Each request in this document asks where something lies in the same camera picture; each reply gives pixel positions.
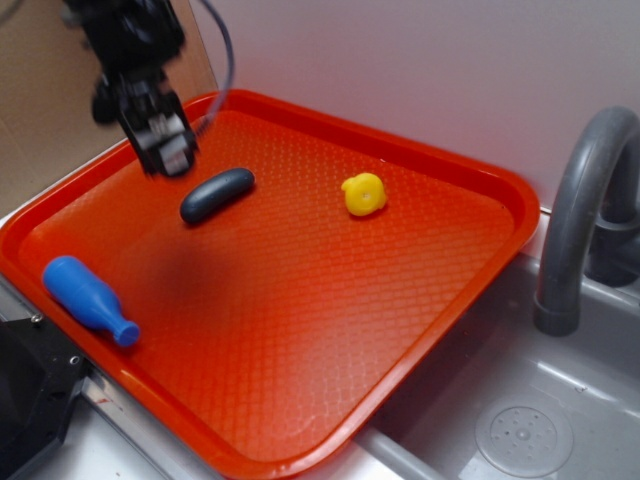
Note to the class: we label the dark oblong capsule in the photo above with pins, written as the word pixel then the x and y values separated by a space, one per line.
pixel 214 193

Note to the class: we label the dark grey faucet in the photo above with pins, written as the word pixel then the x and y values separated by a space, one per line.
pixel 593 230

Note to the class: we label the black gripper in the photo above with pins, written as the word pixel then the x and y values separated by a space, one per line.
pixel 149 112

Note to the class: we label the yellow rubber duck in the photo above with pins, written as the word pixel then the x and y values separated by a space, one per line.
pixel 364 194

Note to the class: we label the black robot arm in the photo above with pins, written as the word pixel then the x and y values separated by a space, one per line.
pixel 133 41

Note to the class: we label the red plastic tray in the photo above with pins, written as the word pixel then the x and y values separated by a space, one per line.
pixel 273 329

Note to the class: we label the blue plastic bottle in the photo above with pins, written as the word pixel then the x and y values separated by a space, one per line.
pixel 89 300

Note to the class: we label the grey toy sink basin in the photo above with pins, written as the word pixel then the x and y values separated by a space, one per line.
pixel 497 399

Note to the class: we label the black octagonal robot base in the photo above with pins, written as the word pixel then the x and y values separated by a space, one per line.
pixel 42 372

